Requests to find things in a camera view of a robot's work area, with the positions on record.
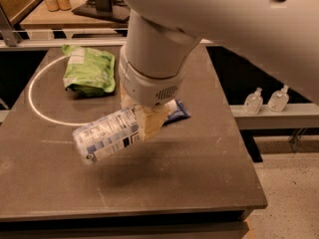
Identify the left metal bracket post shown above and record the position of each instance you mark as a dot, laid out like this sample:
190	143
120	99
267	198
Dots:
6	29

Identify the black monitor stand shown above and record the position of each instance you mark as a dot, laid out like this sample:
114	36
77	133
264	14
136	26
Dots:
104	10

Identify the wooden desk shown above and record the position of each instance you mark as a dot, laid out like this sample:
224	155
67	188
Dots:
42	24

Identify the grey metal shelf beam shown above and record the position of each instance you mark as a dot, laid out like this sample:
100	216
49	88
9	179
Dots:
293	116

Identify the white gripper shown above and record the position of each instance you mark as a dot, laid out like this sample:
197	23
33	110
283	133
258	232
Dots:
149	85

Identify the left clear sanitizer bottle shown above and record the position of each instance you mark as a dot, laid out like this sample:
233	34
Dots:
253	102

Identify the dark blue tissue packet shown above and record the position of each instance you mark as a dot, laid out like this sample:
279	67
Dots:
178	112

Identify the green snack bag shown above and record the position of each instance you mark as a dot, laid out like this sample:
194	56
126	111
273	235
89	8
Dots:
90	72

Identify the clear sanitizer bottle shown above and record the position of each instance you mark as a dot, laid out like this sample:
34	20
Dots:
253	102
279	100

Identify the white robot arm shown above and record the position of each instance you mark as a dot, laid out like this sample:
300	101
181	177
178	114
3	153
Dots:
281	37

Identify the right clear sanitizer bottle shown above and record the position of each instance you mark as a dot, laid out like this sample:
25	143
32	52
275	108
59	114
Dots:
279	100

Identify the blue labelled plastic bottle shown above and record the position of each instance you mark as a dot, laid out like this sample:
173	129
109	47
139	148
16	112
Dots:
108	135

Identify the metal rail frame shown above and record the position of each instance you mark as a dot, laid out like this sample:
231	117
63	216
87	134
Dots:
28	44

